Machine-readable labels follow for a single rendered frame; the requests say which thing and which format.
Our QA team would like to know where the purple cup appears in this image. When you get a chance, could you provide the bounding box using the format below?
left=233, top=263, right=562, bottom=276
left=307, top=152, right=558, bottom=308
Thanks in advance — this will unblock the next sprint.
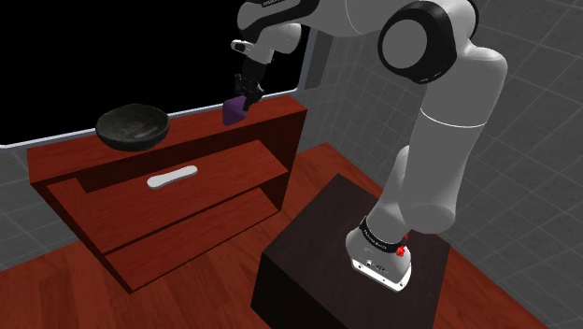
left=221, top=95, right=250, bottom=127

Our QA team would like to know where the black bowl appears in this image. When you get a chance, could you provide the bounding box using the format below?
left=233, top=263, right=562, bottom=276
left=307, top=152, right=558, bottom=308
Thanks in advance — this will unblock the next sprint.
left=94, top=103, right=171, bottom=153

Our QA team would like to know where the red wooden chest of drawers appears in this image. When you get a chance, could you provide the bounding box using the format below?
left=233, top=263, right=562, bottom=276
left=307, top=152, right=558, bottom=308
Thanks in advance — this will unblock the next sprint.
left=26, top=94, right=308, bottom=294

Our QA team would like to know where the dark robot stand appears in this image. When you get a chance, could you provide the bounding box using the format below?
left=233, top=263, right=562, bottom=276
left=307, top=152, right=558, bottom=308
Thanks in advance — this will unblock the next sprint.
left=249, top=172, right=450, bottom=329

